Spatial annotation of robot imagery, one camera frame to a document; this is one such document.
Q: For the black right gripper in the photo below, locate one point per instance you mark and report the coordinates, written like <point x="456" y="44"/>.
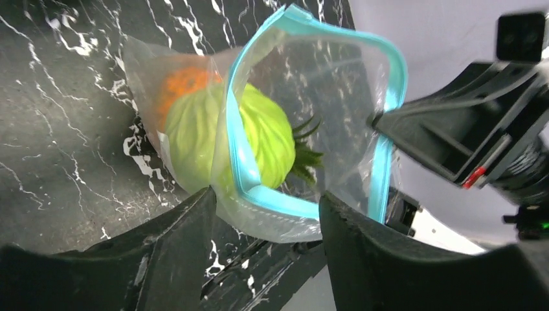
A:
<point x="483" y="128"/>

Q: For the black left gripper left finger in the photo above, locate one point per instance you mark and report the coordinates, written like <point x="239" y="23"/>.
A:
<point x="158" y="265"/>

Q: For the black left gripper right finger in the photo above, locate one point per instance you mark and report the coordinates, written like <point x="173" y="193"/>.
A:
<point x="380" y="267"/>

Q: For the toy pineapple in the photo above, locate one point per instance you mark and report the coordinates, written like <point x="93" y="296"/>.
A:
<point x="187" y="110"/>

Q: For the green toy cabbage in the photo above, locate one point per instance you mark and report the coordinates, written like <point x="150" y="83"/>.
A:
<point x="234" y="165"/>

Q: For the clear zip top bag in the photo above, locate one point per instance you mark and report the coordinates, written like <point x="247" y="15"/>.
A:
<point x="333" y="76"/>

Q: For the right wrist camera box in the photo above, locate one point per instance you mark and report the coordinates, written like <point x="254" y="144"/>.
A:
<point x="522" y="36"/>

